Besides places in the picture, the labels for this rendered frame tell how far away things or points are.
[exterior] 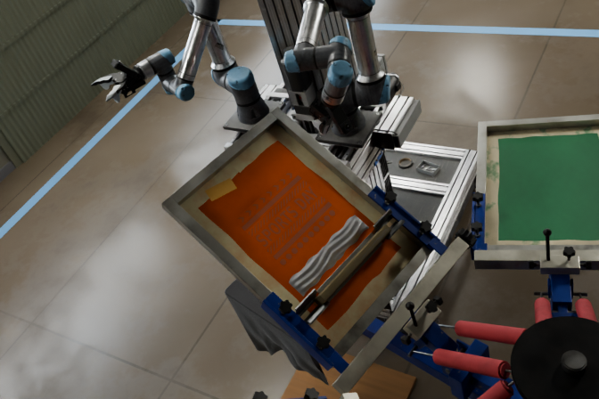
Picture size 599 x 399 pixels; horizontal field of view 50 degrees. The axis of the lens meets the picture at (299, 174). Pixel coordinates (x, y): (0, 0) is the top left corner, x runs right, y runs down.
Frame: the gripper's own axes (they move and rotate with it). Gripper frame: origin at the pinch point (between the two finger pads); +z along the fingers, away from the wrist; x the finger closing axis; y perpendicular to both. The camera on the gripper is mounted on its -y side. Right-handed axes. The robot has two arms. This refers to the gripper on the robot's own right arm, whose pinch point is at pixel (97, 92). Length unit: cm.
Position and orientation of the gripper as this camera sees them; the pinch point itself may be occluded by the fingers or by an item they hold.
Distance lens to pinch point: 280.3
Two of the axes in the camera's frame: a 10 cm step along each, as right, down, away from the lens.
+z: -7.8, 5.4, -3.1
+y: 1.7, 6.7, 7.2
